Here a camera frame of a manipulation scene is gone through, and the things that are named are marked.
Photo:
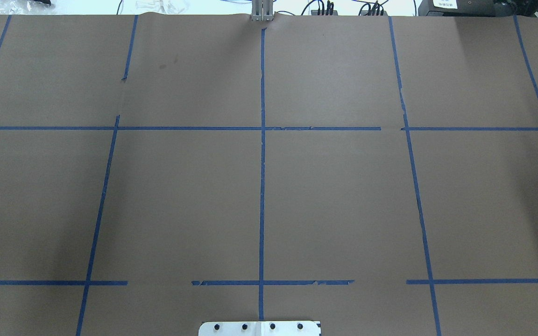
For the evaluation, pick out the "brown paper table cover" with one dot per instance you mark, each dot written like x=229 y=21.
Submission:
x=378 y=175

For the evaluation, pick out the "black power strip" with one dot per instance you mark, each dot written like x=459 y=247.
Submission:
x=326 y=12

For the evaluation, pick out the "white metal mounting plate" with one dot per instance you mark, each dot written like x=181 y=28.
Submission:
x=261 y=328

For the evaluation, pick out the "white crumpled plastic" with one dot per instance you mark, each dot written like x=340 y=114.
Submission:
x=162 y=6

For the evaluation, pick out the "black device with label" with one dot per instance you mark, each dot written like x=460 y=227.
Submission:
x=477 y=8

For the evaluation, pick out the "grey metal post bracket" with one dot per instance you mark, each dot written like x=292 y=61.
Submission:
x=262 y=10

